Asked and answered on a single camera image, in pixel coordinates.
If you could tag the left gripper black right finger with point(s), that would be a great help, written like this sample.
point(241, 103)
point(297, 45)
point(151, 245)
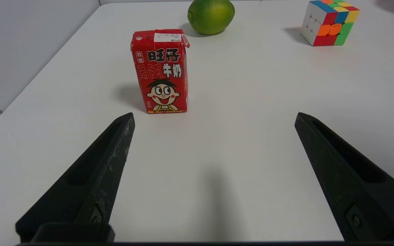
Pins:
point(351, 177)

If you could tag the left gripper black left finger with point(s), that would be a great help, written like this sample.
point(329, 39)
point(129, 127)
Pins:
point(94, 177)

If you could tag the green lime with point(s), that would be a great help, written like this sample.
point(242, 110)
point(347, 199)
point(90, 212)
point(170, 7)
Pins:
point(211, 15)

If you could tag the multicoloured puzzle cube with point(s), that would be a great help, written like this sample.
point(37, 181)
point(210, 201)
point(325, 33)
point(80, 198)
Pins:
point(330, 22)

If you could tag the red milk carton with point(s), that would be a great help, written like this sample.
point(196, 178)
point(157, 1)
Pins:
point(161, 71)

